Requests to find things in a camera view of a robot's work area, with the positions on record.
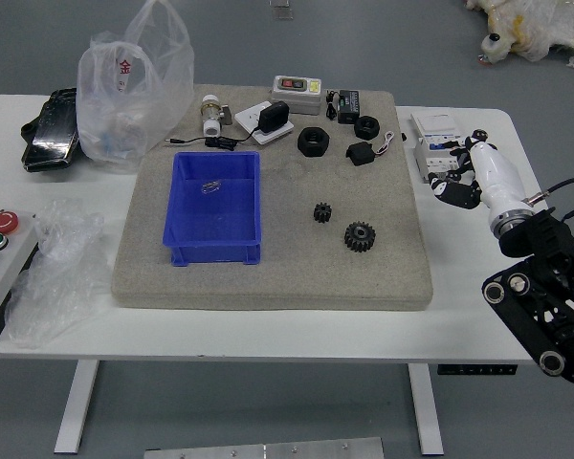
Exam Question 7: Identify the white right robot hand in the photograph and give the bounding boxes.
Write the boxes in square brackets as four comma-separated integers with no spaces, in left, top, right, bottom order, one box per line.
[429,136,531,219]

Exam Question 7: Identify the big black gear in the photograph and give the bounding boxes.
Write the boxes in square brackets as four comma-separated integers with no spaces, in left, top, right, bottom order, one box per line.
[343,220,377,253]

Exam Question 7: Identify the small black hex nut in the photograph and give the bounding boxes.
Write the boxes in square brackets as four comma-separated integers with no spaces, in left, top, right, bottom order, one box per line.
[353,116,381,141]

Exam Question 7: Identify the big black hex nut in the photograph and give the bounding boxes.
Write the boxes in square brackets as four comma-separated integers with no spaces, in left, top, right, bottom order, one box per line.
[297,126,331,158]

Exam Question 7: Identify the grey push-button control box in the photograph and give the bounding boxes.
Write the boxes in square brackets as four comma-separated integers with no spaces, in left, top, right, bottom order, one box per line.
[0,208,40,343]

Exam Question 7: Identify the white circuit breaker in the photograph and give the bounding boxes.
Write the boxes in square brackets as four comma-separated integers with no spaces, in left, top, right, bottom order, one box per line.
[409,112,465,184]

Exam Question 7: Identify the plush toy in plastic wrap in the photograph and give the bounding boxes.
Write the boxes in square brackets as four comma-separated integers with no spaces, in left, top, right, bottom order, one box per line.
[463,0,574,76]

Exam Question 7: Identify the black power module green label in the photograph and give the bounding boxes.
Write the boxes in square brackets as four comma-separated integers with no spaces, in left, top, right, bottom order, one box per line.
[324,89,364,124]

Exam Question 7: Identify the black table height controller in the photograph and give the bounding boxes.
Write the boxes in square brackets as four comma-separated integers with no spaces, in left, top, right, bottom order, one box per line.
[436,364,517,377]

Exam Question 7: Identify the grey-brown foam mat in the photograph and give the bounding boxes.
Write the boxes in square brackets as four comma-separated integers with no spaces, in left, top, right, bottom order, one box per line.
[110,84,435,312]

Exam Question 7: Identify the white table leg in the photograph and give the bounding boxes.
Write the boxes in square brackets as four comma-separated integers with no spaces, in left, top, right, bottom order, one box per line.
[53,361,100,454]
[408,362,445,455]

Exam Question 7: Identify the blue plastic bin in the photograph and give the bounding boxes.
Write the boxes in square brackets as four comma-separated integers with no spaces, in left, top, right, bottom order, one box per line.
[163,151,263,268]

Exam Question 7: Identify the brass valve white fittings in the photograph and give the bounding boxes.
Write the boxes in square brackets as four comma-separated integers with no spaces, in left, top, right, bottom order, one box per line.
[200,95,233,137]

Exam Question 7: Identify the clear plastic bag red print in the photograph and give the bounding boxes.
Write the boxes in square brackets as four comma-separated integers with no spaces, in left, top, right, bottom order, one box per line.
[76,0,195,174]

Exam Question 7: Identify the black plastic tray pack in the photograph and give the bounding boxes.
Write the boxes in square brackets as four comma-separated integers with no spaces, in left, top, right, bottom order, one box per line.
[20,87,81,172]

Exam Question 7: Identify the crumpled clear plastic bag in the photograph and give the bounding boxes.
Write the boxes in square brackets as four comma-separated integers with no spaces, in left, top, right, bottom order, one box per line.
[3,198,114,349]

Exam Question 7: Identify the black module with red-white wires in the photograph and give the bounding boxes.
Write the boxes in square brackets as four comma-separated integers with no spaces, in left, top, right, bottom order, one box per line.
[345,131,398,167]

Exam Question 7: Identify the grey switch box two buttons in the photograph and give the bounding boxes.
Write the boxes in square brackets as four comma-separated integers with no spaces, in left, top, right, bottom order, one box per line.
[271,75,323,116]

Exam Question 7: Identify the black power adapter with cord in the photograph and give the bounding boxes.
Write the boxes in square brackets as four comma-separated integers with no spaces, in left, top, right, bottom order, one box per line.
[165,100,291,150]

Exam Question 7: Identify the white wall socket plate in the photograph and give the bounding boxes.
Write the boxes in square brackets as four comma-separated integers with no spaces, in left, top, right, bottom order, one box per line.
[233,100,296,145]

